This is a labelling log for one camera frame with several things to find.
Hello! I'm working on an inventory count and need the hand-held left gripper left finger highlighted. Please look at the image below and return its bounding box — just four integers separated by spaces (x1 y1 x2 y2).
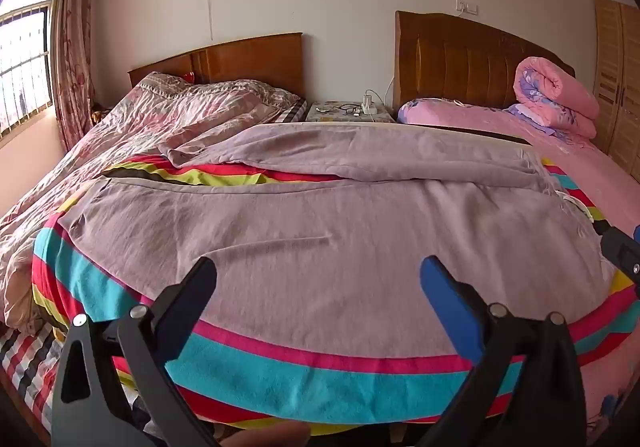
51 256 221 447

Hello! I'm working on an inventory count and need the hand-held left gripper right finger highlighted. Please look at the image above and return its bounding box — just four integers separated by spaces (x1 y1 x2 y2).
419 254 587 447

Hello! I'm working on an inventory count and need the pink bed sheet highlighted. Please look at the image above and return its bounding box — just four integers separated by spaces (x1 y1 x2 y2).
500 107 640 433

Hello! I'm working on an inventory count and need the striped multicolour blanket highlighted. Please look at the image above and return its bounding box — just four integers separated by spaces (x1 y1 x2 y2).
31 122 640 430

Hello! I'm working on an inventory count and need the wooden wardrobe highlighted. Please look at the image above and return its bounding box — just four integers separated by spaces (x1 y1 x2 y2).
592 0 640 178

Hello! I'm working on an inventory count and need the rolled pink quilt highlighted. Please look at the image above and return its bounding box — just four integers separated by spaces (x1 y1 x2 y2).
505 57 601 140

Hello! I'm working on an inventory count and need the plaid bed sheet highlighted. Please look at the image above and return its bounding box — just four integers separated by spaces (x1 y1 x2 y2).
0 322 151 443

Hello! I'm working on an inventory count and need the pink floral quilt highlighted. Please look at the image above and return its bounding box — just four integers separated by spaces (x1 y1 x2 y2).
0 72 307 333

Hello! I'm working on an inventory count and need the pink pillow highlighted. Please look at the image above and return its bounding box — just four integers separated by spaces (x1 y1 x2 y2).
397 98 516 128

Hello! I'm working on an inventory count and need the nightstand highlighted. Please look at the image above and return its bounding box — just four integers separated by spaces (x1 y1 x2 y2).
305 101 396 124

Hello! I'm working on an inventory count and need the tall wooden headboard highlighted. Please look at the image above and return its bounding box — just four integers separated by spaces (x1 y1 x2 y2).
395 10 576 120

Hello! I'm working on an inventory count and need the low wooden headboard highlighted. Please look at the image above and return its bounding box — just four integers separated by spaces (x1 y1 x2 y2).
127 32 306 100

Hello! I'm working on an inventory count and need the floral curtain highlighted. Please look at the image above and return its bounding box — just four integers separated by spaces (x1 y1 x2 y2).
52 0 103 152

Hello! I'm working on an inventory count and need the barred window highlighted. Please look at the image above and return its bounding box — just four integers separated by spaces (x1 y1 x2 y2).
0 0 56 148

